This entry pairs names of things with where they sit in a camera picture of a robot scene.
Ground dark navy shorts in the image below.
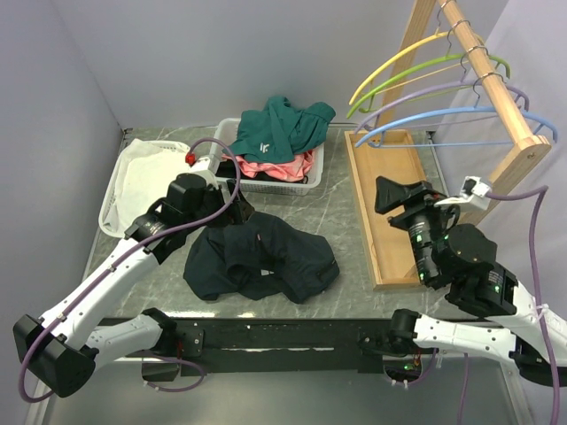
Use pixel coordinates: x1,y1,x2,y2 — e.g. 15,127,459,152
183,212,340,304

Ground white basket with cloth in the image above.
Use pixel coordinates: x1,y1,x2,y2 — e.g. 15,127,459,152
97,139,195,238

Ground purple hanger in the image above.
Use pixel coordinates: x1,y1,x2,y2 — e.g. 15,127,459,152
352,79,531,134

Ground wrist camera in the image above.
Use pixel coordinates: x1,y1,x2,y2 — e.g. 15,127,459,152
434,176,491,213
185,152,220,174

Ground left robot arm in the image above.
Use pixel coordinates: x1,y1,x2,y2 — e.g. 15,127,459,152
13,172,253,403

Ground green hanger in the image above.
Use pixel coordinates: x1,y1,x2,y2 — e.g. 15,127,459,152
346,54,511,119

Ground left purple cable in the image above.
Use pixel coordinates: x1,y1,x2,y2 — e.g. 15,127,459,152
17,137,243,404

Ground white laundry basket with clothes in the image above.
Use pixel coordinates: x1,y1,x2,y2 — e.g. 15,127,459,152
214,118,324,196

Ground white cloth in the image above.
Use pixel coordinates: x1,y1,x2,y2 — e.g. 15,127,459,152
102,138,192,227

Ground pink garment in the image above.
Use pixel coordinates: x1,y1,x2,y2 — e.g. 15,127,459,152
237,150,315,183

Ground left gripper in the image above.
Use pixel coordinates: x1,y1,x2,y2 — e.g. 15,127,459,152
184,178,254,233

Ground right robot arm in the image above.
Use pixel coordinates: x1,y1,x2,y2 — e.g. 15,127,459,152
375,176,566,387

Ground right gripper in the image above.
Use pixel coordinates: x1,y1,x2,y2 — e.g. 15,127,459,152
369,174,458,282

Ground blue hanger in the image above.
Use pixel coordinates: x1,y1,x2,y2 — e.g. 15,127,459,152
354,82,559,148

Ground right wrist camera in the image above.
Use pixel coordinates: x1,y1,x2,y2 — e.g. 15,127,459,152
434,176,491,213

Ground wooden hanger rack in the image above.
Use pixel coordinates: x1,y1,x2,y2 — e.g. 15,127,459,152
345,1,551,290

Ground teal garment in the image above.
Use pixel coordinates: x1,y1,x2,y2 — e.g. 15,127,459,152
229,96,336,164

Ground yellow hanger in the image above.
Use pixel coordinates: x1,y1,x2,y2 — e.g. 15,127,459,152
348,29,448,106

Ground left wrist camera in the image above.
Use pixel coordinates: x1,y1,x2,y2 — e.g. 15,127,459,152
185,152,220,174

